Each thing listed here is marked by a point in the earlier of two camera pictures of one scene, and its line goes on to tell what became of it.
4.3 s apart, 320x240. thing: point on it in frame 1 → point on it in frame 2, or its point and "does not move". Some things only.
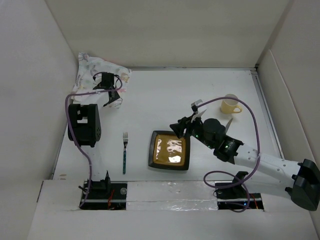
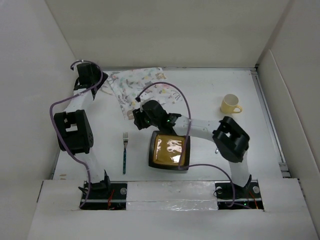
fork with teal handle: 125,140 does not move
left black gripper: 116,97 → 96,71
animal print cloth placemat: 87,66 → 128,83
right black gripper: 185,122 → 139,118
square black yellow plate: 167,151 does not move
